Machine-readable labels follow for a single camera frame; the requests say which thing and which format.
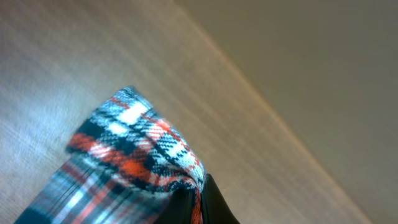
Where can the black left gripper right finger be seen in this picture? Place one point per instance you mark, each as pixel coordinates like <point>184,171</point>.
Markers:
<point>214,208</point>

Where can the plaid sleeveless dress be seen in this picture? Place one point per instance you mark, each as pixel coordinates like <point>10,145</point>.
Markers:
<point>126,161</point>

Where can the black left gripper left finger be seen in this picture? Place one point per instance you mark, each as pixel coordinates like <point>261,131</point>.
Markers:
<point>179,209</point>

